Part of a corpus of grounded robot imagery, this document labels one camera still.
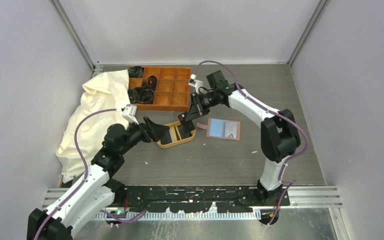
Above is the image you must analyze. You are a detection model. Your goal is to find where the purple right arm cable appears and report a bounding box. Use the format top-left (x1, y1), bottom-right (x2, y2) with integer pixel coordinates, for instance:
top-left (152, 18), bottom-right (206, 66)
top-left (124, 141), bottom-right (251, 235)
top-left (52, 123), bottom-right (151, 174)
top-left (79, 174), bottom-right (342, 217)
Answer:
top-left (191, 60), bottom-right (309, 227)

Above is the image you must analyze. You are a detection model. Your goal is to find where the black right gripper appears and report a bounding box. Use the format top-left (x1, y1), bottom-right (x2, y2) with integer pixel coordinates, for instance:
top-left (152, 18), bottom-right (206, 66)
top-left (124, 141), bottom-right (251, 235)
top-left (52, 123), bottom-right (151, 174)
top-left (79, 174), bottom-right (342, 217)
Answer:
top-left (186, 90), bottom-right (219, 122)

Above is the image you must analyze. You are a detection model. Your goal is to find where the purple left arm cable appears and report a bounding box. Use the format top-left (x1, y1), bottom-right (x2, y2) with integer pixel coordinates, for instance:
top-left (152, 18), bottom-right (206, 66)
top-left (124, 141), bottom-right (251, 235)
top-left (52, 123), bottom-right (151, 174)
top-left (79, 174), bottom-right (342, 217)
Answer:
top-left (32, 107), bottom-right (148, 240)

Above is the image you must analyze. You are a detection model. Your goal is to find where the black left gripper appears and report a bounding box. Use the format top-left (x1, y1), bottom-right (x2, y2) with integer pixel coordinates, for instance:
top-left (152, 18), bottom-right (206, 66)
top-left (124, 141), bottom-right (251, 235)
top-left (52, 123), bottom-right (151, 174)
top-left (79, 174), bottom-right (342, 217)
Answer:
top-left (118, 116), bottom-right (169, 155)

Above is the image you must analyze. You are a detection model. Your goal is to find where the tan leather card holder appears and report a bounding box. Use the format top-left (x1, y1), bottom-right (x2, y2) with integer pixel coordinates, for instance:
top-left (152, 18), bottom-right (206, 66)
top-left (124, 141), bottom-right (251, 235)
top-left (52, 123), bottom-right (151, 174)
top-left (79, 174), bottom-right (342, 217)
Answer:
top-left (196, 118), bottom-right (241, 141)

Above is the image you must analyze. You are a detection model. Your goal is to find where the black coiled cable middle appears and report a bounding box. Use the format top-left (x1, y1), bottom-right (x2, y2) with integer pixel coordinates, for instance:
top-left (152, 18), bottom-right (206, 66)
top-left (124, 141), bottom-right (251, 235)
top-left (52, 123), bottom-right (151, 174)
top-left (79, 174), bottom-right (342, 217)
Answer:
top-left (144, 75), bottom-right (159, 89)

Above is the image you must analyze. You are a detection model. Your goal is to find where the cream cloth bag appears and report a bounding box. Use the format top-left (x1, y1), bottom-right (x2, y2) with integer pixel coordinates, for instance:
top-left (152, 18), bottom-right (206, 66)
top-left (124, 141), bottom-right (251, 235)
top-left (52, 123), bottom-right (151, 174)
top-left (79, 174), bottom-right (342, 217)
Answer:
top-left (56, 70), bottom-right (130, 183)

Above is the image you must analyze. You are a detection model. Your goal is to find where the aluminium front rail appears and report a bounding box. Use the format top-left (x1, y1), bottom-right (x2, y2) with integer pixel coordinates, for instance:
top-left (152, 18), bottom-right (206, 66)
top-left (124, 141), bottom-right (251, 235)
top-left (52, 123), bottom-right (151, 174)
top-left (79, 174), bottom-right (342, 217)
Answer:
top-left (41, 186), bottom-right (344, 221)

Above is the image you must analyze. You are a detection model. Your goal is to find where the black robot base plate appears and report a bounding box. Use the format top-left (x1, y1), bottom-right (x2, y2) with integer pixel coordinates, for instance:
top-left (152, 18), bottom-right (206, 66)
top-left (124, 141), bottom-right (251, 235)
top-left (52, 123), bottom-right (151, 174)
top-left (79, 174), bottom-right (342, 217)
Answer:
top-left (110, 185), bottom-right (290, 214)

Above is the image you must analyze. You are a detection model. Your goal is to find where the yellow oval tray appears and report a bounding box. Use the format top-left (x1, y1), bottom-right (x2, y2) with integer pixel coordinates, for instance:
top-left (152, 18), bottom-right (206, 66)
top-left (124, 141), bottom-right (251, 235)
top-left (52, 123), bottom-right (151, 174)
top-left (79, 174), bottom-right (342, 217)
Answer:
top-left (157, 121), bottom-right (196, 149)

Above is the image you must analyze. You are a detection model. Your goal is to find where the black coiled cable large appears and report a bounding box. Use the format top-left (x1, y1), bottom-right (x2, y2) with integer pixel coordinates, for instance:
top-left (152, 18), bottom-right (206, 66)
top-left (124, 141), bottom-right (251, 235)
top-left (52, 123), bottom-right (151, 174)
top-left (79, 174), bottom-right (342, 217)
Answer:
top-left (127, 87), bottom-right (155, 105)

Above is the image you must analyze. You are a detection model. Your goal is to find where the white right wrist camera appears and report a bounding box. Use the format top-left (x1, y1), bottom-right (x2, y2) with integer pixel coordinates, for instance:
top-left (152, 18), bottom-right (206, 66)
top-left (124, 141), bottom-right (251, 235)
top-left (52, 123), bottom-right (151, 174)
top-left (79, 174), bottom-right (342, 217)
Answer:
top-left (188, 73), bottom-right (204, 96)

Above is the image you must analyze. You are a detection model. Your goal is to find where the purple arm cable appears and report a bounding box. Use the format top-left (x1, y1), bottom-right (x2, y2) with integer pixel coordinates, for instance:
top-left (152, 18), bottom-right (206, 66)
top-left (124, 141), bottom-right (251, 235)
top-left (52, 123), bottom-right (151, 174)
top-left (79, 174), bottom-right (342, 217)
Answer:
top-left (32, 107), bottom-right (148, 240)
top-left (191, 60), bottom-right (309, 227)

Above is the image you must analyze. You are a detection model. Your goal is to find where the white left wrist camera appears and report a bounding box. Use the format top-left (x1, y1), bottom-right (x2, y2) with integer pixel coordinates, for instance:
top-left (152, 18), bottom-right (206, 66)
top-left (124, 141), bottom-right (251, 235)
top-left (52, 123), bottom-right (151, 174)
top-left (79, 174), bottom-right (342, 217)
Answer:
top-left (122, 104), bottom-right (139, 124)

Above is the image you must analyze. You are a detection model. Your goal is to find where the black coiled cable top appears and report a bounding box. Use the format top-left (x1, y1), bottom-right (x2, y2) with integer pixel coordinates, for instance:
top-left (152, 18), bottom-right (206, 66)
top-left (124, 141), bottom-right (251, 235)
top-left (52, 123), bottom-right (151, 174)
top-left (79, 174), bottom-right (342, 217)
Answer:
top-left (127, 66), bottom-right (145, 79)

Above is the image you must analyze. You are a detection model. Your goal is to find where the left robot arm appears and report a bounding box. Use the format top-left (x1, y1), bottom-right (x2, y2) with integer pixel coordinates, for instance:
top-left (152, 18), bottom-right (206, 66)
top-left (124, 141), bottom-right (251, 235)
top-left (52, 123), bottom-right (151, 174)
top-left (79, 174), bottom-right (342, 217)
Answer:
top-left (26, 117), bottom-right (170, 240)

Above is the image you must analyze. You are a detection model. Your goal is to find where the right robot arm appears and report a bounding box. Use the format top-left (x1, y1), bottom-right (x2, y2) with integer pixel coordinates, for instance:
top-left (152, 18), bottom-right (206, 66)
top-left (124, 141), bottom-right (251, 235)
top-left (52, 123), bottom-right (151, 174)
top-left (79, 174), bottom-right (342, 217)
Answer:
top-left (178, 70), bottom-right (301, 206)

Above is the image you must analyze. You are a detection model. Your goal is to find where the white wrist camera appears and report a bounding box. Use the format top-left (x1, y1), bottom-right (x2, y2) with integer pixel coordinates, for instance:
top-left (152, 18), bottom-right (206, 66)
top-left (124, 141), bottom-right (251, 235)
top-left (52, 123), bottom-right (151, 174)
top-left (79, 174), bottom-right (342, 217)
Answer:
top-left (122, 104), bottom-right (139, 124)
top-left (188, 73), bottom-right (204, 96)

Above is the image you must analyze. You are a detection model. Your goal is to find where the orange compartment organizer tray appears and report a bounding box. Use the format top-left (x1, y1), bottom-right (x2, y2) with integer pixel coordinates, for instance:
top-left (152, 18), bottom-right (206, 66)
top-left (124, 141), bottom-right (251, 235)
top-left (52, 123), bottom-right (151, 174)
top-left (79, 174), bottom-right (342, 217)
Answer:
top-left (127, 66), bottom-right (191, 112)

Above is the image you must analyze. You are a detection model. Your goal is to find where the black credit card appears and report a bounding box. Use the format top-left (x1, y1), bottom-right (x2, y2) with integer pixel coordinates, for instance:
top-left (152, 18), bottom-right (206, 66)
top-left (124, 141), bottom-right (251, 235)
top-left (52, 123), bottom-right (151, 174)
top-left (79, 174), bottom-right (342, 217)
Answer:
top-left (169, 127), bottom-right (178, 143)

